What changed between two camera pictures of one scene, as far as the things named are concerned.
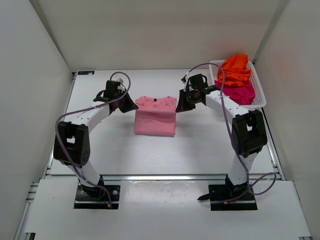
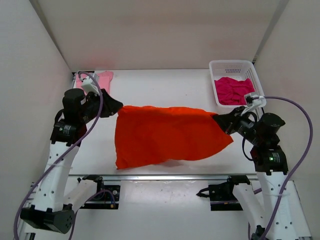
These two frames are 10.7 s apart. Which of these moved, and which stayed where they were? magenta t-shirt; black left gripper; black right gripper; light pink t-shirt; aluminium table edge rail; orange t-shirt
Moved: light pink t-shirt; black right gripper; orange t-shirt; black left gripper
Stayed: aluminium table edge rail; magenta t-shirt
